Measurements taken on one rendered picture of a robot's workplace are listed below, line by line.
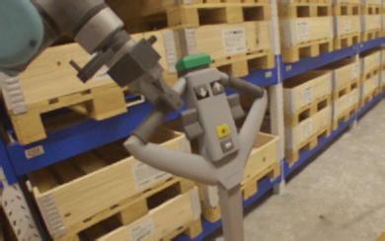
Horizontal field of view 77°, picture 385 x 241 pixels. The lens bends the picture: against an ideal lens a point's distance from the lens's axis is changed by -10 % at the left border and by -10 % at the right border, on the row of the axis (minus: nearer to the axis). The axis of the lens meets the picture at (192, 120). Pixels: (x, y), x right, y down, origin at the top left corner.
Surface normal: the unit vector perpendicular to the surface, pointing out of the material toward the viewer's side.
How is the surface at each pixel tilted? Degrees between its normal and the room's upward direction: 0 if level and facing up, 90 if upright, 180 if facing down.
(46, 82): 90
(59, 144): 90
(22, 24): 93
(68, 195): 90
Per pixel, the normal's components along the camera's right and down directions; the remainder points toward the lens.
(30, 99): 0.64, 0.15
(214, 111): 0.57, -0.11
